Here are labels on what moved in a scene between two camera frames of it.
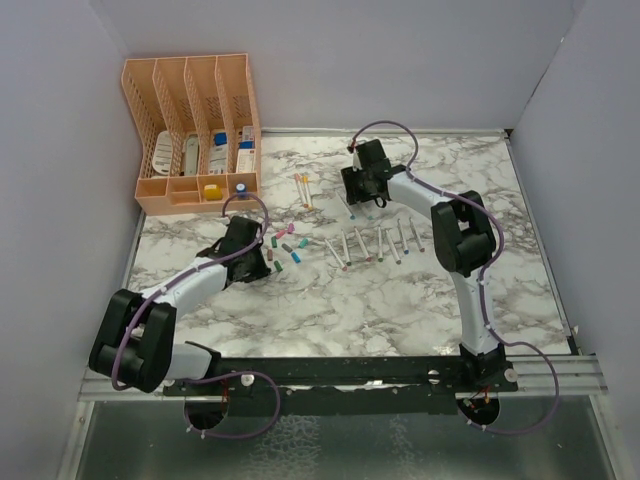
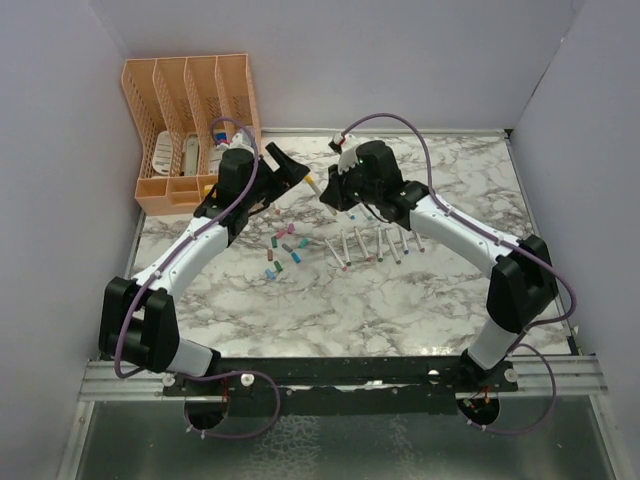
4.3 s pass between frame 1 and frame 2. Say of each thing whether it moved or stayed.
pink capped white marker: stayed
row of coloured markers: stayed
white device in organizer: stayed
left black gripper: moved
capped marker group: moved
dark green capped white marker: stayed
